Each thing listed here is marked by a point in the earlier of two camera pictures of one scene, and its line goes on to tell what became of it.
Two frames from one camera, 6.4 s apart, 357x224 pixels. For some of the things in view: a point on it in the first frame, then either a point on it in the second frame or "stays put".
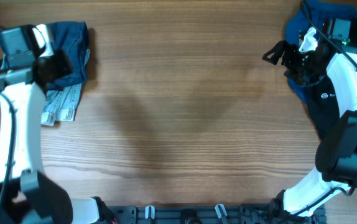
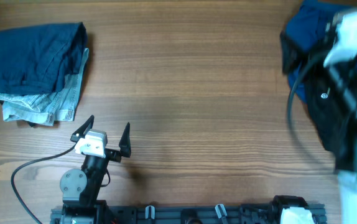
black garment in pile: x=321 y=103 stays put
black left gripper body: x=61 y=63 to x=96 y=166
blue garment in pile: x=310 y=15 stays put
